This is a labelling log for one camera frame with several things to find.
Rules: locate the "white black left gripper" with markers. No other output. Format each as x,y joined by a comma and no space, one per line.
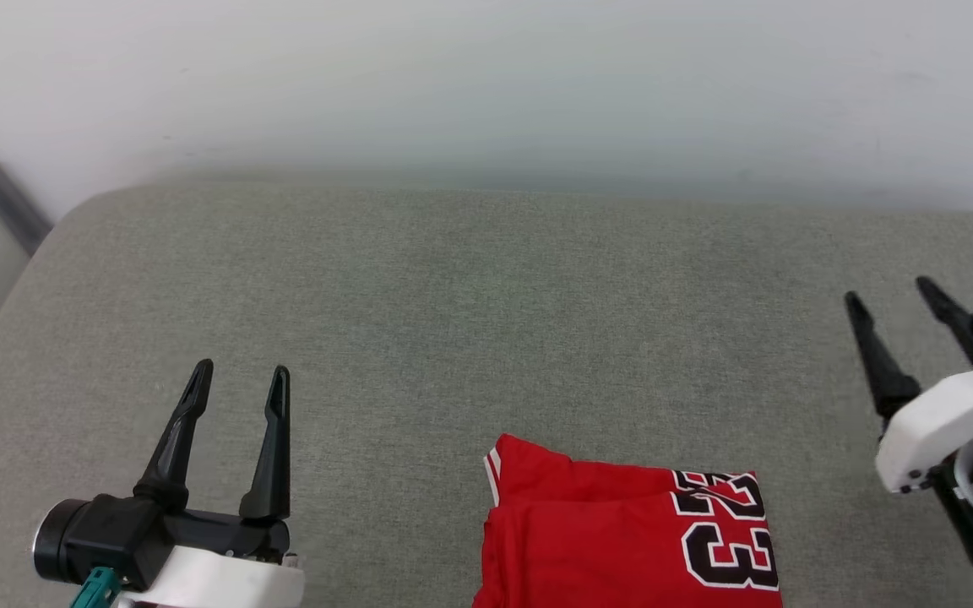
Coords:
225,583

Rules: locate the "red basketball jersey white trim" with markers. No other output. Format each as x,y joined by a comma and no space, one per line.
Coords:
605,540

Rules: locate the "grey fabric sofa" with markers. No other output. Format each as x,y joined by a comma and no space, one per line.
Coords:
486,321

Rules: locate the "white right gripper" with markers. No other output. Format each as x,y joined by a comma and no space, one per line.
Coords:
943,422

